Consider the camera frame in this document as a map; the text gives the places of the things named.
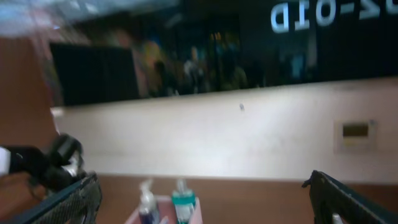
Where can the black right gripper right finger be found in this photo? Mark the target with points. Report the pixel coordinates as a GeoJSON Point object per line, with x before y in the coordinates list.
{"type": "Point", "coordinates": [334, 202]}

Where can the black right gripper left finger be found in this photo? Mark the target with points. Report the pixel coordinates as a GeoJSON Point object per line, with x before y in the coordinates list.
{"type": "Point", "coordinates": [25, 201]}

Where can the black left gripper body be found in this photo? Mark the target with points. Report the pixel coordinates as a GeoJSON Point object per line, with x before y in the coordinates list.
{"type": "Point", "coordinates": [56, 169]}

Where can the purple foaming soap pump bottle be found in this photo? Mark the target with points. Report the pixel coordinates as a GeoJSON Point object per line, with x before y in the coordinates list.
{"type": "Point", "coordinates": [148, 207]}

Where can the pink cardboard box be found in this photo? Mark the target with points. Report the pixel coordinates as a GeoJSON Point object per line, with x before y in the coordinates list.
{"type": "Point", "coordinates": [167, 209]}

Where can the teal mouthwash bottle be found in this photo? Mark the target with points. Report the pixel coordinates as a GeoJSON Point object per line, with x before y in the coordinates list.
{"type": "Point", "coordinates": [184, 201]}

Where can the dark glass window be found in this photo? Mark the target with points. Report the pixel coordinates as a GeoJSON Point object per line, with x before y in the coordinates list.
{"type": "Point", "coordinates": [130, 50]}

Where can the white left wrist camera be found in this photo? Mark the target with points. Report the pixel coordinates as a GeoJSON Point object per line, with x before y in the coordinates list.
{"type": "Point", "coordinates": [5, 160]}

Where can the beige wall outlet plate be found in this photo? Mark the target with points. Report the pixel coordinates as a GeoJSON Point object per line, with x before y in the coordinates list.
{"type": "Point", "coordinates": [355, 136]}

